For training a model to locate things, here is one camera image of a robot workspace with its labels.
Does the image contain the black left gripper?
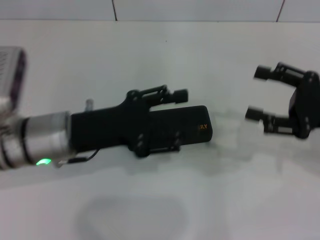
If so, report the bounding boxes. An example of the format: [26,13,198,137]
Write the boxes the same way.
[69,89,183,159]

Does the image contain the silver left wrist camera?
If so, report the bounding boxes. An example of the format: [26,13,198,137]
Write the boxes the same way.
[0,46,27,111]

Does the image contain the black glasses case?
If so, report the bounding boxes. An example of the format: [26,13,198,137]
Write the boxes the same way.
[147,105,214,148]

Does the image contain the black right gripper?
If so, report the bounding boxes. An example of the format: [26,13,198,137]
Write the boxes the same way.
[244,61,320,140]

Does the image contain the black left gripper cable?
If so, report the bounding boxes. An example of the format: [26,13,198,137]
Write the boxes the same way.
[58,148,101,166]

